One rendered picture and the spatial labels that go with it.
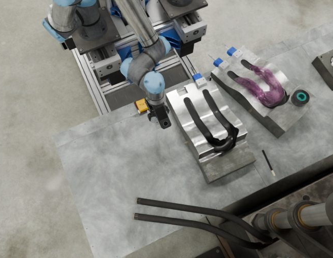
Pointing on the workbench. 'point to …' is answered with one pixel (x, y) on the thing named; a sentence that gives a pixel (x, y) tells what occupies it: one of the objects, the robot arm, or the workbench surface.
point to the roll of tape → (300, 97)
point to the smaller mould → (328, 67)
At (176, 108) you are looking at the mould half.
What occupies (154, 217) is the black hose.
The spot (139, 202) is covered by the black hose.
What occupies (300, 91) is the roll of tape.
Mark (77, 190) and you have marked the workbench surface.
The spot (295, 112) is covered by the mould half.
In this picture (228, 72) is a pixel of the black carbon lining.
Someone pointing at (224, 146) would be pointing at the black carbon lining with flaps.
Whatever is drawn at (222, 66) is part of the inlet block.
